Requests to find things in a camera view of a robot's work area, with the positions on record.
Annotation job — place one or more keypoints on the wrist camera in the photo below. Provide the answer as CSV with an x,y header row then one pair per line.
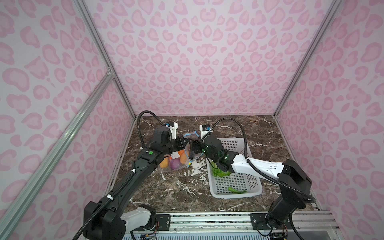
x,y
173,126
205,129

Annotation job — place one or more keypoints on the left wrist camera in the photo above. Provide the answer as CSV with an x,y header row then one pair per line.
x,y
173,126

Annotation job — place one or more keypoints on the yellow toy potato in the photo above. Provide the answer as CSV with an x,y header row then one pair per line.
x,y
164,164

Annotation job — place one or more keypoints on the green toy pepper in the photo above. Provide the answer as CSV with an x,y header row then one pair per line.
x,y
232,190

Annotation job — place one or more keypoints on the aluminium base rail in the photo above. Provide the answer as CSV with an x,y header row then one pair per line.
x,y
307,225

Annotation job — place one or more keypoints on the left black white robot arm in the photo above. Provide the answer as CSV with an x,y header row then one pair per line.
x,y
129,183

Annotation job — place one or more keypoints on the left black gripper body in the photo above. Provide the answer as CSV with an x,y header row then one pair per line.
x,y
178,145

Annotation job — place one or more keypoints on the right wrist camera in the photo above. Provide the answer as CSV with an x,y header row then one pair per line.
x,y
205,129

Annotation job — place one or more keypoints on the white plastic basket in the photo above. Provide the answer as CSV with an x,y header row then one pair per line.
x,y
219,185

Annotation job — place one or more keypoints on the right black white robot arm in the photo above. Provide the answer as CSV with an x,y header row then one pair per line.
x,y
294,183

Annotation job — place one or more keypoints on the aluminium frame strut left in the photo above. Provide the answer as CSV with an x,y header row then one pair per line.
x,y
19,207

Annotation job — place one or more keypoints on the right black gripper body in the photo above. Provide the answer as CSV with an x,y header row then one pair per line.
x,y
199,146

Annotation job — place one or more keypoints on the green white toy cabbage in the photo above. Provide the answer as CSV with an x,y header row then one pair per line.
x,y
217,172

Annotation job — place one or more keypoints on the clear zip top bag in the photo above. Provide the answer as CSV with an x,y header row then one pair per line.
x,y
188,149

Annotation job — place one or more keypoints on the purple toy onion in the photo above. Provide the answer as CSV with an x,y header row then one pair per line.
x,y
175,164

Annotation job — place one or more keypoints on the orange toy tomato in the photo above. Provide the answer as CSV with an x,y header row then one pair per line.
x,y
184,159

